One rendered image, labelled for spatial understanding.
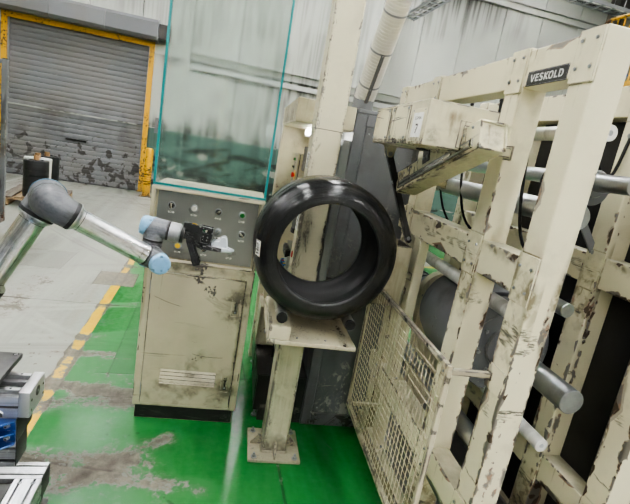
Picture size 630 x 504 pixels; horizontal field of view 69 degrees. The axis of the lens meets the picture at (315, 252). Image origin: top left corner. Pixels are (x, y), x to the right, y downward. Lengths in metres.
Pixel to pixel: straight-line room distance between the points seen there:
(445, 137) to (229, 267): 1.33
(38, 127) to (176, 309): 9.09
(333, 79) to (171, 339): 1.52
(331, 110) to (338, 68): 0.18
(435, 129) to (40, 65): 10.23
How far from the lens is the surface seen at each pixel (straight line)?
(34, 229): 1.79
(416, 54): 11.82
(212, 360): 2.58
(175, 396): 2.70
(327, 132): 2.09
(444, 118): 1.58
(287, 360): 2.33
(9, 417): 1.82
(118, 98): 10.91
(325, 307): 1.83
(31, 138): 11.35
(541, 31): 13.51
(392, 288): 2.21
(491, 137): 1.54
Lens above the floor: 1.57
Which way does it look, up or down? 13 degrees down
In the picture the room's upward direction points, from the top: 10 degrees clockwise
